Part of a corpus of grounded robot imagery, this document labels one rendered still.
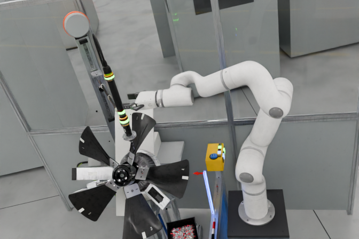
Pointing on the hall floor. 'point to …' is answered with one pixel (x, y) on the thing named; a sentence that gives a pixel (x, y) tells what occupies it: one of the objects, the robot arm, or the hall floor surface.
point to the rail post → (225, 198)
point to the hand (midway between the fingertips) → (127, 101)
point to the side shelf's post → (175, 210)
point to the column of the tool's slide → (98, 86)
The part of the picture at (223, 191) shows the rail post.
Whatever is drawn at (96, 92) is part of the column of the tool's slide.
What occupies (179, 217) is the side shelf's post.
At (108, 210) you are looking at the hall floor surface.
